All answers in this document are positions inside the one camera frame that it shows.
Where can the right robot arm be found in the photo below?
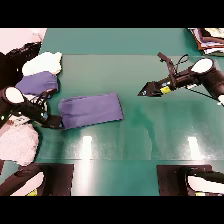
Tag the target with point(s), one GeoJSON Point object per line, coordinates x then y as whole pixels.
{"type": "Point", "coordinates": [211, 80]}

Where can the white garment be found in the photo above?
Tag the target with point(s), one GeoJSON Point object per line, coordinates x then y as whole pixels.
{"type": "Point", "coordinates": [43, 63]}

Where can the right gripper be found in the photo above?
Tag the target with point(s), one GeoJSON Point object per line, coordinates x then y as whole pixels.
{"type": "Point", "coordinates": [156, 88]}

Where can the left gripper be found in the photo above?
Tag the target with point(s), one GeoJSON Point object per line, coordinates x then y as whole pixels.
{"type": "Point", "coordinates": [53, 121]}

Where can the black garment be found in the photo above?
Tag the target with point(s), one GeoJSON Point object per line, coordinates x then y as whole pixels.
{"type": "Point", "coordinates": [13, 65]}

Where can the heap of clothes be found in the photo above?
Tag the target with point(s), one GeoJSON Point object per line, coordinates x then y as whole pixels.
{"type": "Point", "coordinates": [210, 40]}

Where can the pale pink garment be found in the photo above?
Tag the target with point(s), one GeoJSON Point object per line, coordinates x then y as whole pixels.
{"type": "Point", "coordinates": [18, 143]}

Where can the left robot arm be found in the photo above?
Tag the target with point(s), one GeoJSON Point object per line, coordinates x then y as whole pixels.
{"type": "Point", "coordinates": [25, 108]}

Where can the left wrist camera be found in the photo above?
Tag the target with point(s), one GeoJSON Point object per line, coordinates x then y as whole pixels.
{"type": "Point", "coordinates": [45, 98]}

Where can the purple shirt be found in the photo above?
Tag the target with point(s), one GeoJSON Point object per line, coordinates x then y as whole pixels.
{"type": "Point", "coordinates": [91, 110]}

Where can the purple garment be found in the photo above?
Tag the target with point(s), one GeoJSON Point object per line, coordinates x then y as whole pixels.
{"type": "Point", "coordinates": [38, 83]}

